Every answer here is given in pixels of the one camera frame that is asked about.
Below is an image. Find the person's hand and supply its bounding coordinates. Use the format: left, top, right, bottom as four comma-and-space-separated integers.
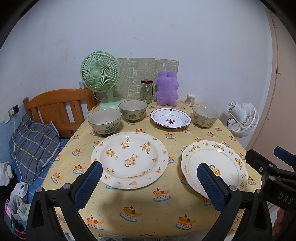
272, 208, 285, 236

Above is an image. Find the grey plaid pillow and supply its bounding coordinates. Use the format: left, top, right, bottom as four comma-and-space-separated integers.
9, 114, 61, 185

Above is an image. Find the cotton swab container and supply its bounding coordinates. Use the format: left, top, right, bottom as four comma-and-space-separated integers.
185, 94, 196, 107

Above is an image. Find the white floor fan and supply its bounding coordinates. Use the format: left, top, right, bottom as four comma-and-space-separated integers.
226, 100, 259, 138

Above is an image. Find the wooden bed headboard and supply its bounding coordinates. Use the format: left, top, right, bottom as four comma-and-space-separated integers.
23, 87, 97, 138

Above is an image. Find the beige door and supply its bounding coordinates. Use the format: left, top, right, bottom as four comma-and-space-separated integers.
247, 9, 295, 171

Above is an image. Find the green desk fan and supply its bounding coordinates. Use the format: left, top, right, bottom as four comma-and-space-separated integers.
80, 51, 124, 109

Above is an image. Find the wall power outlet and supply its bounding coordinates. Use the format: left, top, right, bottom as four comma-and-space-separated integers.
8, 105, 20, 118

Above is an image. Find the purple plush toy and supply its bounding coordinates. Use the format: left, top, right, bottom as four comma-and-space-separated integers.
155, 70, 179, 106

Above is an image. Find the red-rimmed white plate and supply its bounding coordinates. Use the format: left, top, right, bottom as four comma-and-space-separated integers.
150, 108, 192, 129

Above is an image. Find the blue checked bedsheet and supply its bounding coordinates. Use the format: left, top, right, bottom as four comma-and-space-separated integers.
11, 138, 70, 204

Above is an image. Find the pile of clothes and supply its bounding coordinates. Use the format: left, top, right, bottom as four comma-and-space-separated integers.
1, 182, 31, 240

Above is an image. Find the green patterned wall mat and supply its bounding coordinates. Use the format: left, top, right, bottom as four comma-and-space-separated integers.
94, 57, 180, 103

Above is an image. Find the white crumpled cloth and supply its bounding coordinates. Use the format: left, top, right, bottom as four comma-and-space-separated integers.
0, 162, 14, 186

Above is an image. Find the glass jar black lid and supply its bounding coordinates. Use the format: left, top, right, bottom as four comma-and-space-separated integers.
140, 79, 153, 103

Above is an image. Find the scalloped orange-flower plate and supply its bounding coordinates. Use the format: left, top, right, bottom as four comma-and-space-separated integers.
181, 140, 248, 198

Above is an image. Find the large orange-flower plate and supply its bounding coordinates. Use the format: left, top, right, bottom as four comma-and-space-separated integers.
91, 132, 169, 190

